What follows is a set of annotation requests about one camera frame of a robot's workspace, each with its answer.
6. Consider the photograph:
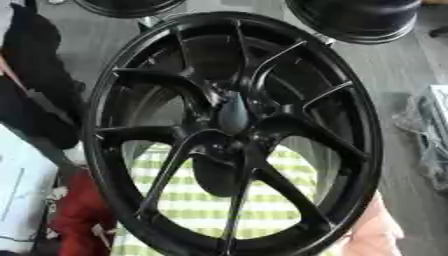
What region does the black round wheel rim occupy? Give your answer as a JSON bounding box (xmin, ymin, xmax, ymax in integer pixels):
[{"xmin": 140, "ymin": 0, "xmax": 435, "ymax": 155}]
[
  {"xmin": 283, "ymin": 0, "xmax": 424, "ymax": 46},
  {"xmin": 70, "ymin": 0, "xmax": 189, "ymax": 20}
]

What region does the person's hand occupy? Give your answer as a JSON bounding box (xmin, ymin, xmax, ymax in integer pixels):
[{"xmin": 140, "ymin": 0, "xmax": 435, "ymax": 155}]
[{"xmin": 339, "ymin": 191, "xmax": 406, "ymax": 256}]

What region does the red bag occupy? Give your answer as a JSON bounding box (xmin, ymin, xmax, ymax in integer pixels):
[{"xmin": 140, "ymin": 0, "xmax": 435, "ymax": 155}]
[{"xmin": 47, "ymin": 169, "xmax": 119, "ymax": 256}]

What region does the white box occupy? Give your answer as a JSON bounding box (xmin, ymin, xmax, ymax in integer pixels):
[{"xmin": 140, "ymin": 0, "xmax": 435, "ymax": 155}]
[{"xmin": 0, "ymin": 124, "xmax": 62, "ymax": 255}]

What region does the grey plastic-wrapped box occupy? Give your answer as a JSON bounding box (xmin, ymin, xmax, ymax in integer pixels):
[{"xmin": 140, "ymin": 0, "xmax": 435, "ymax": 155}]
[{"xmin": 393, "ymin": 84, "xmax": 448, "ymax": 192}]

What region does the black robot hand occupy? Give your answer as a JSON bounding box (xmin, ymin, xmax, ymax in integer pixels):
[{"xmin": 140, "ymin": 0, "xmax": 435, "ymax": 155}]
[{"xmin": 189, "ymin": 90, "xmax": 258, "ymax": 198}]

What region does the black spoked wheel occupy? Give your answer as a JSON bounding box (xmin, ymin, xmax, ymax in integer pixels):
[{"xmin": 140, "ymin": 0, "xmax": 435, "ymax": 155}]
[{"xmin": 80, "ymin": 10, "xmax": 385, "ymax": 256}]

